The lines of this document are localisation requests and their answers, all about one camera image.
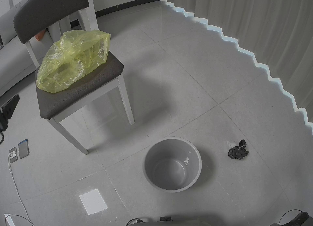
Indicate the white wrapper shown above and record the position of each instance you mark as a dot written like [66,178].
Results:
[231,143]

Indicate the yellow plastic bag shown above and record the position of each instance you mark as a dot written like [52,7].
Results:
[71,61]

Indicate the black plastic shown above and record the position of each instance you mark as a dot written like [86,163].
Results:
[237,151]

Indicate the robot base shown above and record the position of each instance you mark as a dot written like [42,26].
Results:
[195,223]

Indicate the grey trash bin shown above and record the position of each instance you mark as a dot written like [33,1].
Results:
[171,171]

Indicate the orange cushion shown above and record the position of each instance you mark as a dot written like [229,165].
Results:
[39,36]

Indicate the pale curtain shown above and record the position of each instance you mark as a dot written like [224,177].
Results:
[256,12]

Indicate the white chair grey cushions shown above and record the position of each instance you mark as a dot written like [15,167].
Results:
[49,7]

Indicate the pale grey sofa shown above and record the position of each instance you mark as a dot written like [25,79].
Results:
[12,48]

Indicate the pale grey cushion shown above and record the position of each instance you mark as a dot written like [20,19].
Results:
[15,9]

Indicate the white power adapter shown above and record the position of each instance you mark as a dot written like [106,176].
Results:
[5,219]

